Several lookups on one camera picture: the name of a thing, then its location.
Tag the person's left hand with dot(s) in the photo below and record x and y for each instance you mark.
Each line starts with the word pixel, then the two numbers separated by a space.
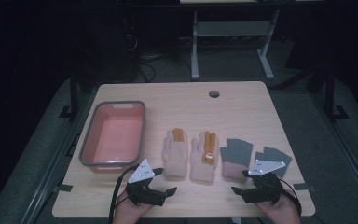
pixel 127 213

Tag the grey tape strip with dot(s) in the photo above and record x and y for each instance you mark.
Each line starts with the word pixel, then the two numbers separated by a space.
pixel 304 187
pixel 62 188

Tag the white metal desk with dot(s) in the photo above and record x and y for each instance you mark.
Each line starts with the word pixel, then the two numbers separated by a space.
pixel 230 28

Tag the grey pink fingerless glove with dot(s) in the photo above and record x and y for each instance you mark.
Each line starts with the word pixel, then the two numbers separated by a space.
pixel 236 152
pixel 276 154

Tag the beige glove orange fingers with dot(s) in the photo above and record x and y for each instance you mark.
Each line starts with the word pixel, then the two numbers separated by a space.
pixel 175 155

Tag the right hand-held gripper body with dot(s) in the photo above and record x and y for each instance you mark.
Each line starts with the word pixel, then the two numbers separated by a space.
pixel 264 191

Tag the black stand post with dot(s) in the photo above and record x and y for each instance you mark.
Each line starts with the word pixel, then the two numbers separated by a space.
pixel 73 93
pixel 329 93

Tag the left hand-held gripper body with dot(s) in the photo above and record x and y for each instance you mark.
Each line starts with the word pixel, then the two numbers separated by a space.
pixel 143 174

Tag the metal floor rail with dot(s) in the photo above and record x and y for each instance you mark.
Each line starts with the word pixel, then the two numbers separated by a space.
pixel 346 155
pixel 50 172

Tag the person's right hand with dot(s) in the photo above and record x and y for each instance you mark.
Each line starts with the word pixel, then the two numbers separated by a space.
pixel 282 213

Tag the pink basin grey rim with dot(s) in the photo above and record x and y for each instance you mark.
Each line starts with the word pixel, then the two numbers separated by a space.
pixel 118 137

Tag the beige glove bear patch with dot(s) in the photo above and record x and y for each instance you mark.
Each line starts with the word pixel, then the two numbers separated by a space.
pixel 199 169

